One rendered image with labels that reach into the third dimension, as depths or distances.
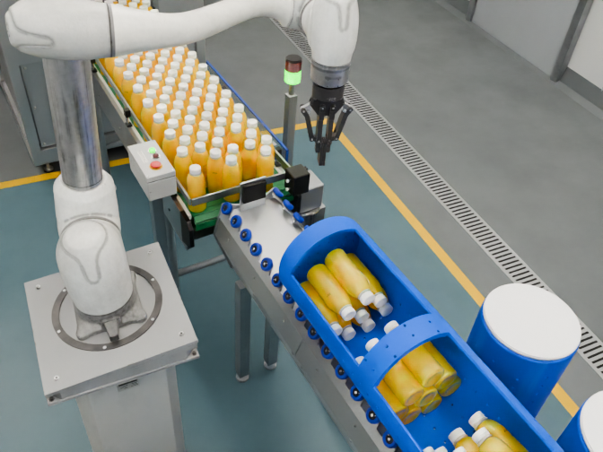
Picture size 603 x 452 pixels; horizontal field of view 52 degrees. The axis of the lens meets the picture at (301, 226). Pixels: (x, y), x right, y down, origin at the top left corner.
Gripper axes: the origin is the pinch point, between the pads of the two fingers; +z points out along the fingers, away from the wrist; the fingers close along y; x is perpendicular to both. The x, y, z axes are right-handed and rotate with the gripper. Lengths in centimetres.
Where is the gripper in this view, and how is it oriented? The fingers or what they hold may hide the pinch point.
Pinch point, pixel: (321, 151)
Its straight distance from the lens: 158.0
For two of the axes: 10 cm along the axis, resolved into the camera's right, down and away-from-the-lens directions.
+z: -0.6, 7.3, 6.8
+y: 9.9, -0.5, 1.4
